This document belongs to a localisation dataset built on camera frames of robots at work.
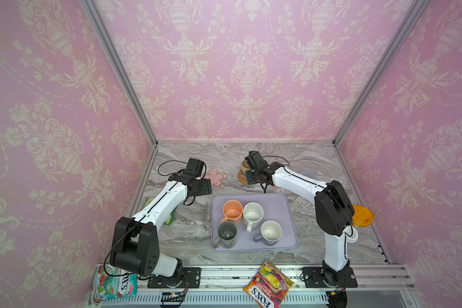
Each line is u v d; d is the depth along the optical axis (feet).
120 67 2.82
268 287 2.30
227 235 2.72
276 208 3.03
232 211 2.94
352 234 2.55
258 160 2.41
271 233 2.78
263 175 2.24
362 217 2.60
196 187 2.31
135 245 1.41
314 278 2.39
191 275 2.46
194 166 2.25
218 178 3.42
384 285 2.48
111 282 2.34
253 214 2.93
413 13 2.28
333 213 1.64
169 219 2.93
